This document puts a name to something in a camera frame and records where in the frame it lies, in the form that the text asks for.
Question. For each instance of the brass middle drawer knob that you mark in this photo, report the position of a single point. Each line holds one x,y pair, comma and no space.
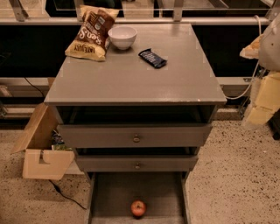
137,166

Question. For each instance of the open cardboard box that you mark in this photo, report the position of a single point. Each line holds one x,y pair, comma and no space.
40,161

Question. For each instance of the grey top drawer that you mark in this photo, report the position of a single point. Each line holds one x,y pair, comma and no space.
130,136

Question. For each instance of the red apple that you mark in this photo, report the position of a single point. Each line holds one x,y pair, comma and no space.
138,208

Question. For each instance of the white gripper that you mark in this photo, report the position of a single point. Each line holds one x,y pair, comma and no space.
270,48

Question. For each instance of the white ceramic bowl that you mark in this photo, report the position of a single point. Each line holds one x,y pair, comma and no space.
122,37

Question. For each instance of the grey wooden drawer cabinet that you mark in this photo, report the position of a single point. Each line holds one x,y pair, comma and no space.
126,90

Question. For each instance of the brass top drawer knob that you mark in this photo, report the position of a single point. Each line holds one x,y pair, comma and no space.
136,139

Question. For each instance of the metal railing shelf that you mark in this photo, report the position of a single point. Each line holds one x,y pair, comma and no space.
33,12

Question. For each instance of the brown yellow chip bag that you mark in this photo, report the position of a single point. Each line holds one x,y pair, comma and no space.
92,40

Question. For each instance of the grey open bottom drawer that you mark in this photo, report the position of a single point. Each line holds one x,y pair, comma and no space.
112,193

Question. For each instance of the brass drawer knob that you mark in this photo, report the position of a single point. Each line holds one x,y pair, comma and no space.
137,166
136,139

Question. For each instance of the grey middle drawer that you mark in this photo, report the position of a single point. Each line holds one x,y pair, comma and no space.
126,163

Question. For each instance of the dark blue candy bar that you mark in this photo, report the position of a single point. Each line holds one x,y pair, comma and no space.
152,59

